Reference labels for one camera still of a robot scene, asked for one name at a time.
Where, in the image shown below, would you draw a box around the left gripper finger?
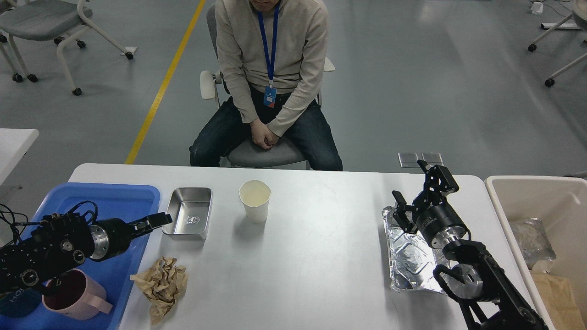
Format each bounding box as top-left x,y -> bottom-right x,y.
128,212 -> 173,238

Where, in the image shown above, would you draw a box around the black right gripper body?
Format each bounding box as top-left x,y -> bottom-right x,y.
415,203 -> 468,249

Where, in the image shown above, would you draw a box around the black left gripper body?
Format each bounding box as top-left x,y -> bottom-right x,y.
89,219 -> 135,261

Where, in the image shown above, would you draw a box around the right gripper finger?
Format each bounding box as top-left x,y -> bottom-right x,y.
417,159 -> 459,207
392,190 -> 418,234

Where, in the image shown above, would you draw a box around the stainless steel rectangular container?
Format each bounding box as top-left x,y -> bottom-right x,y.
163,187 -> 212,241

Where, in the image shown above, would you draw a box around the pink mug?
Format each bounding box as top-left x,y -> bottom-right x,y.
42,268 -> 113,321

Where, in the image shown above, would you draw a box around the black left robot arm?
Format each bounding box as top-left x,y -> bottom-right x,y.
0,203 -> 172,295

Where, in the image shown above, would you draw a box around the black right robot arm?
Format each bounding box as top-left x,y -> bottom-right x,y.
392,159 -> 548,330

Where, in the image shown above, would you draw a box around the metal floor socket plate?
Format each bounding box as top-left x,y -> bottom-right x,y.
398,152 -> 420,168

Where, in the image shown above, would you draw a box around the blue plastic tray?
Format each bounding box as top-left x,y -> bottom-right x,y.
0,182 -> 160,330

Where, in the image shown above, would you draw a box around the aluminium foil tray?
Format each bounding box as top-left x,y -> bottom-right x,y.
382,206 -> 449,295

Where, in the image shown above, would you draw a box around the crumpled brown paper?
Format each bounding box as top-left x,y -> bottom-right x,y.
130,256 -> 188,326

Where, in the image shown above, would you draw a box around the clear plastic bag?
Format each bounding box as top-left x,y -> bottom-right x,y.
510,218 -> 556,273

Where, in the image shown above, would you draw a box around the beige plastic bin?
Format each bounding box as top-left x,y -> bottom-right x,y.
486,176 -> 587,330

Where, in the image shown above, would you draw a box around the white paper cup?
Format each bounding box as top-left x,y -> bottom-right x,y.
238,180 -> 272,223

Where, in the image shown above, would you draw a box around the grey office chair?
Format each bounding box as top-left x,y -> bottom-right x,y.
200,5 -> 336,170

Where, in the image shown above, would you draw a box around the white side table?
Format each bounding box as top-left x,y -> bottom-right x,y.
0,129 -> 39,184

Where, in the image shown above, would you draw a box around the white rolling stand legs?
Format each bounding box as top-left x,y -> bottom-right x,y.
527,0 -> 587,88

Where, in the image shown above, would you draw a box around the seated person beige sweater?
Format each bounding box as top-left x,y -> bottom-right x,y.
189,0 -> 343,172

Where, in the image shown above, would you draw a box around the grey chair far left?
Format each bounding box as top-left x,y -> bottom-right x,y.
0,0 -> 134,96

